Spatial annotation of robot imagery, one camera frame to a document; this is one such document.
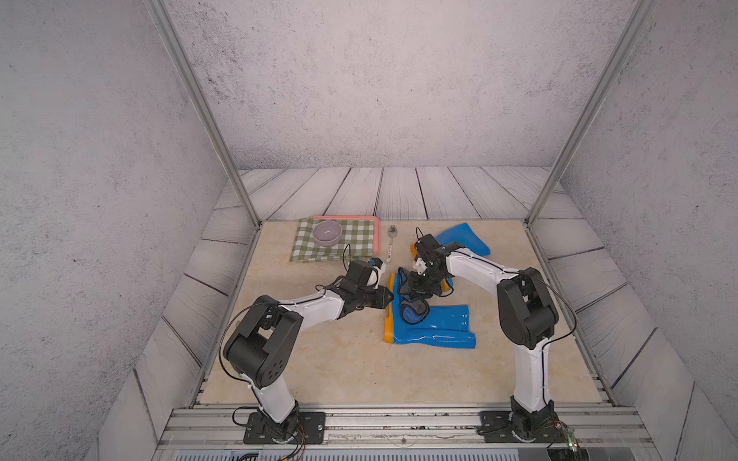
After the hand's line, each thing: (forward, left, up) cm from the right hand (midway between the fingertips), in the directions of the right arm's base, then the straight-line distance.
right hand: (411, 296), depth 93 cm
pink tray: (+36, +12, -5) cm, 38 cm away
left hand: (-2, +5, +2) cm, 6 cm away
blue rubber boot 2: (+31, -23, -5) cm, 39 cm away
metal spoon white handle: (+32, +5, -5) cm, 33 cm away
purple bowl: (+28, +31, 0) cm, 41 cm away
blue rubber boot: (-7, -12, -7) cm, 15 cm away
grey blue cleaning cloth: (-5, 0, +1) cm, 6 cm away
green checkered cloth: (+26, +19, -4) cm, 33 cm away
